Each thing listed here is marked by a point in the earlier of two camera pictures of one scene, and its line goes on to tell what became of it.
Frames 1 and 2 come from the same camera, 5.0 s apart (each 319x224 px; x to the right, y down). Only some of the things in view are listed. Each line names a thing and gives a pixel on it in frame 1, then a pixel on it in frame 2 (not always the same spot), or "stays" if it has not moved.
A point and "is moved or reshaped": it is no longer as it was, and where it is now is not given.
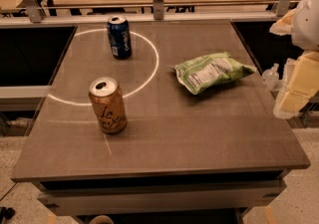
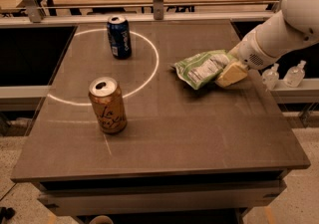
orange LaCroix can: (107, 99) stays
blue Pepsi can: (120, 37) stays
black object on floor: (6, 212) stays
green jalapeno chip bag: (211, 71) is moved or reshaped
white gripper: (307, 24) → (251, 53)
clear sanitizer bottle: (270, 78) stays
